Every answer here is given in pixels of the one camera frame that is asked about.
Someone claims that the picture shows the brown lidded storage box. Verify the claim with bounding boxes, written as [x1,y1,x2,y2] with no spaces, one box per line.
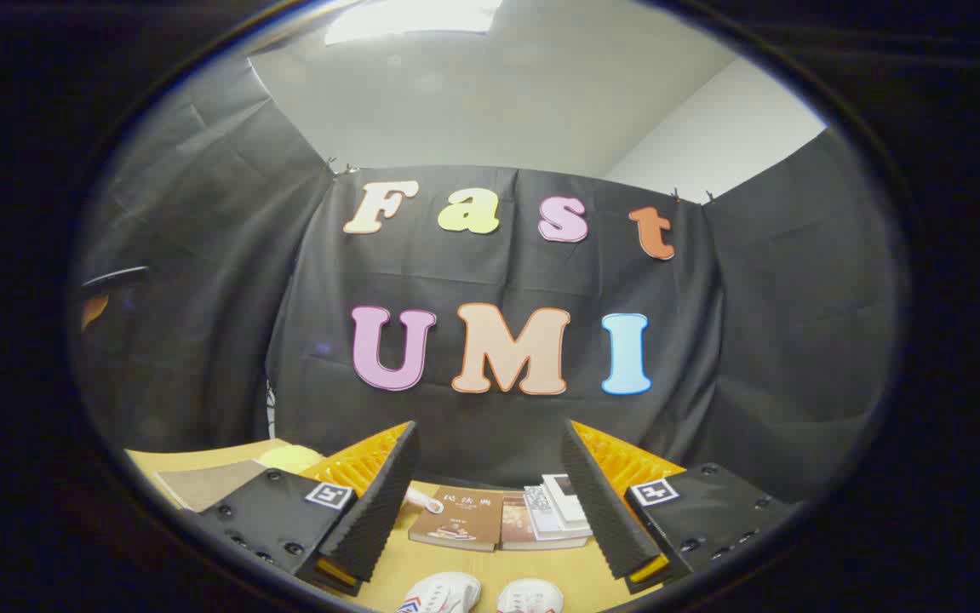
[155,460,267,513]

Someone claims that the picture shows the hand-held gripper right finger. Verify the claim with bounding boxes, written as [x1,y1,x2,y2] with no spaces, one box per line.
[562,419,797,594]

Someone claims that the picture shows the dark brown book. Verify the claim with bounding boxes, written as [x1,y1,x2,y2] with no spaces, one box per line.
[500,491,590,552]

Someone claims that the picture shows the ceiling light panel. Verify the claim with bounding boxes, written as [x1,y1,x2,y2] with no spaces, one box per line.
[324,0,504,46]

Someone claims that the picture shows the white canvas shoe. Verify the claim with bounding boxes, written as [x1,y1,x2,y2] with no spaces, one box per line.
[496,579,565,613]
[398,572,483,613]

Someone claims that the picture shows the brown book with illustrated cover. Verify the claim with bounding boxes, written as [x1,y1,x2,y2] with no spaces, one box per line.
[408,486,505,553]

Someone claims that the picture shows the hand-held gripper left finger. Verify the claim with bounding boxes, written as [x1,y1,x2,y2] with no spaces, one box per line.
[198,421,421,597]

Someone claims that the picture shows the yellow plush toy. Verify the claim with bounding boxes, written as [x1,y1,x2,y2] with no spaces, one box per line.
[255,444,325,476]

